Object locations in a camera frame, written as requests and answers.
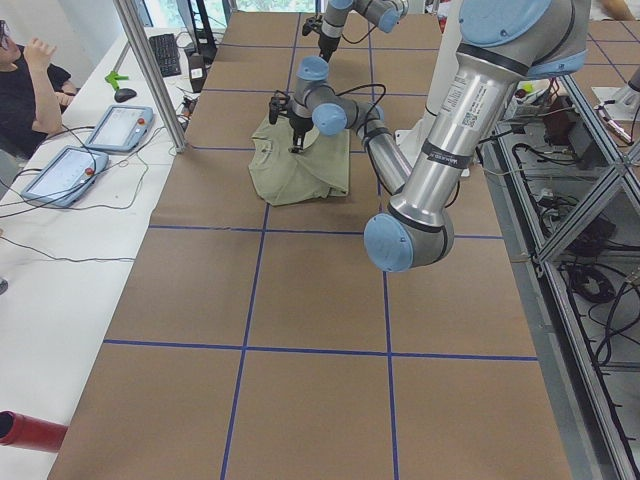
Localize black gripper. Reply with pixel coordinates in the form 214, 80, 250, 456
268, 90, 314, 153
302, 15, 341, 59

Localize black keyboard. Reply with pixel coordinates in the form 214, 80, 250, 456
148, 33, 181, 77

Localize green plastic tool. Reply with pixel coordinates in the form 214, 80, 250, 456
104, 70, 129, 91

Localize seated person in black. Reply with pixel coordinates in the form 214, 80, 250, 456
1, 21, 78, 159

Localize far blue teach pendant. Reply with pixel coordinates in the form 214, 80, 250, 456
84, 104, 154, 153

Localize olive green long-sleeve shirt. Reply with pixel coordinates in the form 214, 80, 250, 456
248, 118, 350, 206

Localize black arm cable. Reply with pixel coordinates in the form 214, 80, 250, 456
332, 83, 387, 139

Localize black computer mouse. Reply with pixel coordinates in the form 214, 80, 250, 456
114, 88, 137, 103

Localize aluminium frame pillar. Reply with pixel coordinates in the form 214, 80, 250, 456
113, 0, 186, 153

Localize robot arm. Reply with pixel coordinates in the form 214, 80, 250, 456
301, 0, 409, 62
269, 1, 591, 272

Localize blue teach pendant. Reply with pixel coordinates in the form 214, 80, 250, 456
84, 104, 154, 153
20, 146, 109, 208

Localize red cylinder bottle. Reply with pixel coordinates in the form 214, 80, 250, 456
1, 411, 68, 453

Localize near blue teach pendant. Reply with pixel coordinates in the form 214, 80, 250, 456
20, 146, 109, 208

